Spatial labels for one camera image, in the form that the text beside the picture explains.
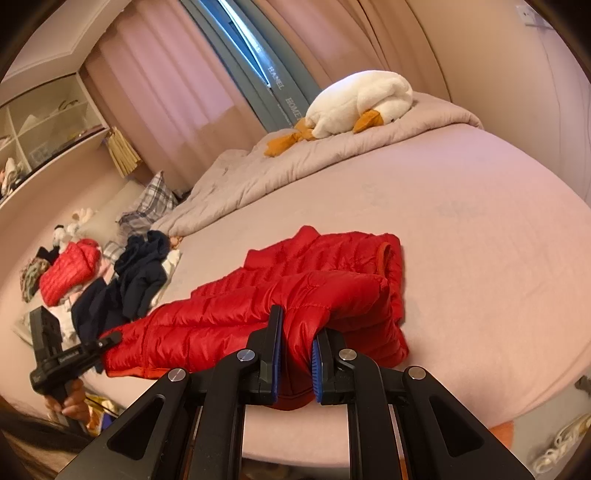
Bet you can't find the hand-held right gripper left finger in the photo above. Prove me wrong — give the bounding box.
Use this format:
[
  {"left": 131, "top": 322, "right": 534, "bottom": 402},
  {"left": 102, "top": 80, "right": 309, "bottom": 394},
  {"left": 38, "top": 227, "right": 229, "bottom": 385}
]
[{"left": 55, "top": 305, "right": 284, "bottom": 480}]

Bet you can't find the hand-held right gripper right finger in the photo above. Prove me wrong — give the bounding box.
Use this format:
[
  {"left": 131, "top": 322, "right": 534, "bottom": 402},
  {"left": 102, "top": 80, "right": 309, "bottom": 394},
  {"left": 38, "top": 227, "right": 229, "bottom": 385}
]
[{"left": 311, "top": 329, "right": 537, "bottom": 480}]

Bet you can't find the red puffer jacket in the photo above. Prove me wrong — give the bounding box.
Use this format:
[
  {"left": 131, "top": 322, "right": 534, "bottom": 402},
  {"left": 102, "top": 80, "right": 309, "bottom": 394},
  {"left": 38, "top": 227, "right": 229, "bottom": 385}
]
[
  {"left": 99, "top": 225, "right": 411, "bottom": 411},
  {"left": 39, "top": 239, "right": 103, "bottom": 307}
]

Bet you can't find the pile of small clothes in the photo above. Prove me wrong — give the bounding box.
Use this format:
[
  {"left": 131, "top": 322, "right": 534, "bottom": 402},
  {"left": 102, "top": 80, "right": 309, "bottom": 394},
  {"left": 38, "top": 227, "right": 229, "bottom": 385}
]
[{"left": 0, "top": 157, "right": 24, "bottom": 197}]

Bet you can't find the person's left hand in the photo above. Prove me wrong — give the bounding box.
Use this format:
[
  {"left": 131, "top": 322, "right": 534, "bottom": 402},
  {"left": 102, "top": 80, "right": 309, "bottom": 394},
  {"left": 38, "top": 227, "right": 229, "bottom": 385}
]
[{"left": 45, "top": 377, "right": 90, "bottom": 422}]

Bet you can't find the floral patterned cloth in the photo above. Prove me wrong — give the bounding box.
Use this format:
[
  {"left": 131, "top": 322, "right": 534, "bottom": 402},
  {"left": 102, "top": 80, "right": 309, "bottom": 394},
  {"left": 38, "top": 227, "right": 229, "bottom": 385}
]
[{"left": 19, "top": 257, "right": 51, "bottom": 304}]

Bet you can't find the folded red puffer jacket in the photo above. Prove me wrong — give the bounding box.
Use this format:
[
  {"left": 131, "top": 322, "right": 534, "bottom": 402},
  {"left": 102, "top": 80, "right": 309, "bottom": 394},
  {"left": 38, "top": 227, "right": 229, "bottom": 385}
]
[{"left": 39, "top": 239, "right": 103, "bottom": 307}]

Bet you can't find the navy blue garment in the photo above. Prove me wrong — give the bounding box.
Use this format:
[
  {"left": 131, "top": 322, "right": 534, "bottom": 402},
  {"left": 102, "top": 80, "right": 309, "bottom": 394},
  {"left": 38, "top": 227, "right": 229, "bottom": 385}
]
[{"left": 114, "top": 231, "right": 171, "bottom": 322}]

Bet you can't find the person's dark hair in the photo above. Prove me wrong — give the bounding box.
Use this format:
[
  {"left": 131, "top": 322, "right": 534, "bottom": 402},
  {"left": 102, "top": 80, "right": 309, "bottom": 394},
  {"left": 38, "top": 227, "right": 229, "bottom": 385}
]
[{"left": 0, "top": 405, "right": 90, "bottom": 480}]

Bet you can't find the cream plush toy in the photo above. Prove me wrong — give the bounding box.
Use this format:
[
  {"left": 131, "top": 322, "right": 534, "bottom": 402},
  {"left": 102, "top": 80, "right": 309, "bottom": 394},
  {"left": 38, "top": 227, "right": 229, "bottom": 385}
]
[{"left": 68, "top": 208, "right": 96, "bottom": 237}]

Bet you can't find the beige pillow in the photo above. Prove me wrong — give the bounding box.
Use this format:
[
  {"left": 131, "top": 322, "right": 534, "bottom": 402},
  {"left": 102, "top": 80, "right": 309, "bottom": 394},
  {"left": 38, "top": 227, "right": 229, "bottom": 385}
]
[{"left": 69, "top": 182, "right": 139, "bottom": 241}]

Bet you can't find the plaid pillow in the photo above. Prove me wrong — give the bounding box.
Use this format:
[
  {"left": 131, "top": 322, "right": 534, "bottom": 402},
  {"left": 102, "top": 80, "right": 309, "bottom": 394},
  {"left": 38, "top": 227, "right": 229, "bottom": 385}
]
[{"left": 119, "top": 171, "right": 179, "bottom": 232}]

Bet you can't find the yellow hanging cloth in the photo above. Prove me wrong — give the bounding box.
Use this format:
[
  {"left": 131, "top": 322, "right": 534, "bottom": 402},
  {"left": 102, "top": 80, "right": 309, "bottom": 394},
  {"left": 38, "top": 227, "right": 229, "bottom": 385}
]
[{"left": 103, "top": 127, "right": 142, "bottom": 177}]

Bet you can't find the white shelf unit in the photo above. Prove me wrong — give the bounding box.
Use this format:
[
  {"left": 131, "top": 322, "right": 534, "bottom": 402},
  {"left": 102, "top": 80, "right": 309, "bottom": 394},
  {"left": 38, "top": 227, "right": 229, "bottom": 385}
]
[{"left": 0, "top": 71, "right": 112, "bottom": 209}]

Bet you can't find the beige quilt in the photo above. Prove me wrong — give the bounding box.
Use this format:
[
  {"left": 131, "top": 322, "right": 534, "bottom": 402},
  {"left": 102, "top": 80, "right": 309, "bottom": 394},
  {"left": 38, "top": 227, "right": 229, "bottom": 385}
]
[{"left": 157, "top": 90, "right": 484, "bottom": 239}]

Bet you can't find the pink curtain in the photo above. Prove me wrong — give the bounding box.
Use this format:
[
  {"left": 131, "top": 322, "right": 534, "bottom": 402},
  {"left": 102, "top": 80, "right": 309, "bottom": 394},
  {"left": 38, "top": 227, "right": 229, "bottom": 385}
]
[
  {"left": 83, "top": 0, "right": 265, "bottom": 195},
  {"left": 249, "top": 0, "right": 450, "bottom": 103}
]

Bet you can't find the white plush goose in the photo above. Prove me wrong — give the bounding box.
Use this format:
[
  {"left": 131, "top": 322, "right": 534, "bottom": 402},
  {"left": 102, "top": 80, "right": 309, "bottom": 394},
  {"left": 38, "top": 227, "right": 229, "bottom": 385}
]
[{"left": 264, "top": 70, "right": 414, "bottom": 158}]

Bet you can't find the teal curtain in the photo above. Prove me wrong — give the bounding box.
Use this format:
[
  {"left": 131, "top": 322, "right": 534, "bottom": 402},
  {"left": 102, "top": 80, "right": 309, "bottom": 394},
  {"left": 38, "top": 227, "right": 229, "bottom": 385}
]
[{"left": 180, "top": 0, "right": 320, "bottom": 136}]

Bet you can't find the window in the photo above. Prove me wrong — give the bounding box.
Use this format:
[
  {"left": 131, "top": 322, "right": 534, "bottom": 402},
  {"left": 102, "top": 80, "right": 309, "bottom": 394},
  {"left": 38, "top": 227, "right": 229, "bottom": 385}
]
[{"left": 216, "top": 0, "right": 274, "bottom": 87}]

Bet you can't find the white coiled cable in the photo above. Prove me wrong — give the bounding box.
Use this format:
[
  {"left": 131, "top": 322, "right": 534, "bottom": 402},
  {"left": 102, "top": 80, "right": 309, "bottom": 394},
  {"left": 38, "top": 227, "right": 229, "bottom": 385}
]
[{"left": 530, "top": 410, "right": 591, "bottom": 468}]

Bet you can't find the white wall socket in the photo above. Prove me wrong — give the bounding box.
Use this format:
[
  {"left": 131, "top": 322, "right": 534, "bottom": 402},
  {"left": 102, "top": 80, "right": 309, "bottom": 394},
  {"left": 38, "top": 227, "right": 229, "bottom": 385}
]
[{"left": 521, "top": 6, "right": 556, "bottom": 29}]

